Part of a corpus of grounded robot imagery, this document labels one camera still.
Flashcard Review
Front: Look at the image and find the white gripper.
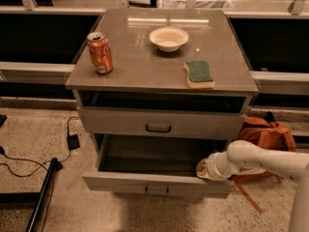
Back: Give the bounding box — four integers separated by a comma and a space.
196, 152, 232, 181

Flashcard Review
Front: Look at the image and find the grey drawer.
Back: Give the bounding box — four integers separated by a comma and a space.
83, 134, 233, 198
77, 106, 245, 140

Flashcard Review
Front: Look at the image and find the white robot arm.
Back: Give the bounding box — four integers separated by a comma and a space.
196, 140, 309, 232

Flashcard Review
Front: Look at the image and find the grey drawer cabinet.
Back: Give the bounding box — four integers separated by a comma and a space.
65, 8, 260, 147

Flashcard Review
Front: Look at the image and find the grey top drawer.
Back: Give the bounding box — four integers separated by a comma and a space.
77, 106, 245, 140

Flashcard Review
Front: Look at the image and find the orange backpack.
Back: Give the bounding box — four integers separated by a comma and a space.
231, 112, 296, 214

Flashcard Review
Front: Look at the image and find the green yellow sponge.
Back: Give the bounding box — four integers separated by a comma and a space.
183, 61, 214, 89

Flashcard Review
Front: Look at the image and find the white bowl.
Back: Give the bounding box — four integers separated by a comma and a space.
149, 26, 189, 52

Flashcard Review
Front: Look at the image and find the black power adapter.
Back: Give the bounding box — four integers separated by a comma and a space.
67, 134, 80, 151

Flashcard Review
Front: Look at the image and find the orange soda can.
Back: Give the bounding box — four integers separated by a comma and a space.
87, 32, 113, 74

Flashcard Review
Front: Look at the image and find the black stand leg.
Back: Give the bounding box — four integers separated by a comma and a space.
0, 158, 62, 232

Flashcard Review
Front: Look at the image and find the black cable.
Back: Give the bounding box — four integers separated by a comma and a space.
0, 116, 80, 179

